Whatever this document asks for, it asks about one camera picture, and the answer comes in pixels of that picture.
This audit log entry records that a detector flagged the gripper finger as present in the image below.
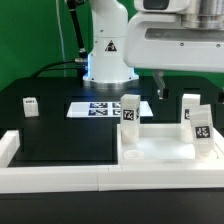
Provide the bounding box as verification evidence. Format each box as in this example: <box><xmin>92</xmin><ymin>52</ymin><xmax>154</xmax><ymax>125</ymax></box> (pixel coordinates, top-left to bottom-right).
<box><xmin>217</xmin><ymin>91</ymin><xmax>224</xmax><ymax>104</ymax></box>

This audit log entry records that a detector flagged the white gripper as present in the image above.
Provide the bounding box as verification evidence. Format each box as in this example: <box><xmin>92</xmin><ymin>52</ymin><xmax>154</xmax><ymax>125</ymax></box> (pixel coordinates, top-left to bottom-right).
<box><xmin>123</xmin><ymin>12</ymin><xmax>224</xmax><ymax>99</ymax></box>

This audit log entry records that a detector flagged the white square table top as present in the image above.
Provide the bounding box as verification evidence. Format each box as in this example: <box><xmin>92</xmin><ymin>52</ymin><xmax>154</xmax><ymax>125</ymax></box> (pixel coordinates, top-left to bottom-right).
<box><xmin>117</xmin><ymin>124</ymin><xmax>224</xmax><ymax>165</ymax></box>

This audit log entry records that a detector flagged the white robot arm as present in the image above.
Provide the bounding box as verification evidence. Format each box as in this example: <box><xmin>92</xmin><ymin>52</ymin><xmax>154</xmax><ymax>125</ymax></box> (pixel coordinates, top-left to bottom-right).
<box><xmin>84</xmin><ymin>0</ymin><xmax>224</xmax><ymax>98</ymax></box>

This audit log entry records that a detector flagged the white marker sheet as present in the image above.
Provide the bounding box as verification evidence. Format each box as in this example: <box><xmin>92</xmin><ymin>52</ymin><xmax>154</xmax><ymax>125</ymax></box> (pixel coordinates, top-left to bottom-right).
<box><xmin>66</xmin><ymin>101</ymin><xmax>154</xmax><ymax>119</ymax></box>

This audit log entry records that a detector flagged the white U-shaped obstacle fence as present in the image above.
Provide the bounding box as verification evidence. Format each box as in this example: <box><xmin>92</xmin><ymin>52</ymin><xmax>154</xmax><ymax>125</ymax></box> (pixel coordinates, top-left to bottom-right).
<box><xmin>0</xmin><ymin>131</ymin><xmax>224</xmax><ymax>194</ymax></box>

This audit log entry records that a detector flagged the black cable bundle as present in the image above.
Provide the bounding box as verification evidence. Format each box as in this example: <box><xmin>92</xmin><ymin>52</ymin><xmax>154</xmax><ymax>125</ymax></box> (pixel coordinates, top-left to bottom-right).
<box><xmin>31</xmin><ymin>0</ymin><xmax>88</xmax><ymax>78</ymax></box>

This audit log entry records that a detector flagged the white thin cable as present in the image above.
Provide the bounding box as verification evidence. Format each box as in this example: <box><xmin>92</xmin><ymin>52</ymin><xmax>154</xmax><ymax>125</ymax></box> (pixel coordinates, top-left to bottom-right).
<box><xmin>56</xmin><ymin>0</ymin><xmax>68</xmax><ymax>78</ymax></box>

